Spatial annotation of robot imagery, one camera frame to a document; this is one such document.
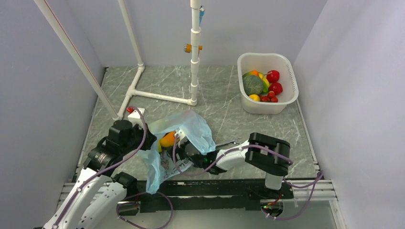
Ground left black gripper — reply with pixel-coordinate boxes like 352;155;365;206
121;122;157;155

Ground orange fake mango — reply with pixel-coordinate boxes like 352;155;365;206
159;131;175;148

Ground light blue plastic bag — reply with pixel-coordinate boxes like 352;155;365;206
137;110;216;194

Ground yellow fake lemon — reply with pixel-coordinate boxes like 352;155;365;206
249;94;261;102

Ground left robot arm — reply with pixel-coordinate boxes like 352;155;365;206
43;118;157;229

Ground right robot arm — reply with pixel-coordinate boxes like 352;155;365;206
170;132;293;198

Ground small red fake tomatoes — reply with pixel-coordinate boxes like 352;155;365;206
259;91;278;103

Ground yellow green fake fruit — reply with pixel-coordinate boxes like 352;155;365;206
242;70;270;94

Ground red fake apple lower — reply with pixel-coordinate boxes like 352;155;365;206
269;82;283;95

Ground red fake apple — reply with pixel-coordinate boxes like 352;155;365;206
269;82;283;95
266;70;280;83

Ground red fake apple upper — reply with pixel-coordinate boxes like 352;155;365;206
266;70;280;83

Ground white plastic basket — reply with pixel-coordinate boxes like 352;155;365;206
237;52;299;115

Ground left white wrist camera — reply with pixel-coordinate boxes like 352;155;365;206
127;107;148;128

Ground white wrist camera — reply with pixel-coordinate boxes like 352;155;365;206
127;107;148;128
174;129;188;147

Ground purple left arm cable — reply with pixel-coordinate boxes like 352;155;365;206
52;106;149;229

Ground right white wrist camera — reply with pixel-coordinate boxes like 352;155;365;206
174;129;188;147

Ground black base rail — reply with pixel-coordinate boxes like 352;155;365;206
107;172;295;217

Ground white PVC pipe frame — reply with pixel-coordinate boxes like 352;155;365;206
35;0;204;120

